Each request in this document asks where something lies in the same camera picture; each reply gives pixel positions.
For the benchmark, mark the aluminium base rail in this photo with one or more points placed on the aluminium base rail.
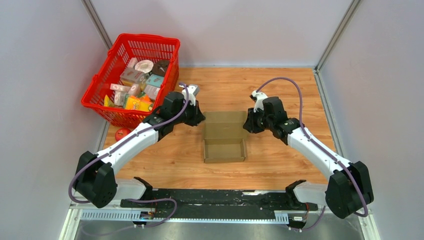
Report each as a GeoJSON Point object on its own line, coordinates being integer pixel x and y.
{"type": "Point", "coordinates": [110, 222]}

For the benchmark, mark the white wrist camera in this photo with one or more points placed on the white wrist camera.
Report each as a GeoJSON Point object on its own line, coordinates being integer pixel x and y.
{"type": "Point", "coordinates": [258, 97]}
{"type": "Point", "coordinates": [190, 92]}

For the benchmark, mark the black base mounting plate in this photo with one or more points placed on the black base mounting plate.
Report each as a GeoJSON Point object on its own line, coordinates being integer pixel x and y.
{"type": "Point", "coordinates": [221, 204]}

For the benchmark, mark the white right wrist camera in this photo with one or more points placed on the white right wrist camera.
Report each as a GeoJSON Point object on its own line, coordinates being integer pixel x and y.
{"type": "Point", "coordinates": [258, 97]}

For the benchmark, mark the red apple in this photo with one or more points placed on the red apple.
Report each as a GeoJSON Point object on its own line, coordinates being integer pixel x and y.
{"type": "Point", "coordinates": [121, 133]}

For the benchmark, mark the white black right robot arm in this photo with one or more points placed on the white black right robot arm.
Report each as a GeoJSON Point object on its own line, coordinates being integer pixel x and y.
{"type": "Point", "coordinates": [349, 187]}

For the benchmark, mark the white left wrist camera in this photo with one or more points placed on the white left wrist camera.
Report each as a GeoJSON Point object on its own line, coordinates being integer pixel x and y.
{"type": "Point", "coordinates": [190, 92]}

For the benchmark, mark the aluminium corner frame post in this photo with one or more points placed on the aluminium corner frame post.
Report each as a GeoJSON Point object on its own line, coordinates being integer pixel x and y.
{"type": "Point", "coordinates": [348, 15]}

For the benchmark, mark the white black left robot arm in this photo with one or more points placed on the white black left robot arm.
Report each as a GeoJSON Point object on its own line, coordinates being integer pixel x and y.
{"type": "Point", "coordinates": [95, 177]}

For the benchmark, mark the white tape roll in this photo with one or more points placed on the white tape roll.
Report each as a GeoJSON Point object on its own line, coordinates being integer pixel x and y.
{"type": "Point", "coordinates": [145, 66]}

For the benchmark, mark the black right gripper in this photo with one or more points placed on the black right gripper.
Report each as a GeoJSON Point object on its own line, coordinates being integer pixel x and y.
{"type": "Point", "coordinates": [249, 125]}

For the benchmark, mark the yellow orange snack packet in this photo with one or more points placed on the yellow orange snack packet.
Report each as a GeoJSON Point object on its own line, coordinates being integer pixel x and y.
{"type": "Point", "coordinates": [138, 104]}

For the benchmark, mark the left aluminium frame post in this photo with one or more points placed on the left aluminium frame post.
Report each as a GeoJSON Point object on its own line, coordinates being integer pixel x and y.
{"type": "Point", "coordinates": [94, 16]}

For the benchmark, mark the red plastic shopping basket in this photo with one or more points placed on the red plastic shopping basket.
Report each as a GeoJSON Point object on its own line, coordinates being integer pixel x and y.
{"type": "Point", "coordinates": [107, 94]}

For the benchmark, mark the dark brown round item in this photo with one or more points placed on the dark brown round item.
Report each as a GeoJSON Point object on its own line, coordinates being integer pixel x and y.
{"type": "Point", "coordinates": [160, 67]}

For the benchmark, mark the grey pink carton box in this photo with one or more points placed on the grey pink carton box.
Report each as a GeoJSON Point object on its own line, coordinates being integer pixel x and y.
{"type": "Point", "coordinates": [133, 76]}

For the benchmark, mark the light blue small box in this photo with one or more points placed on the light blue small box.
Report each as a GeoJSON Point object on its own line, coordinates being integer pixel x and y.
{"type": "Point", "coordinates": [155, 80]}

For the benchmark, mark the brown cardboard paper box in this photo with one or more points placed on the brown cardboard paper box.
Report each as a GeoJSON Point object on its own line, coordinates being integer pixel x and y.
{"type": "Point", "coordinates": [224, 138]}

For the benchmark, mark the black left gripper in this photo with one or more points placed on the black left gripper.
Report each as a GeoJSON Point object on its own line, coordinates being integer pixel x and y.
{"type": "Point", "coordinates": [197, 116]}

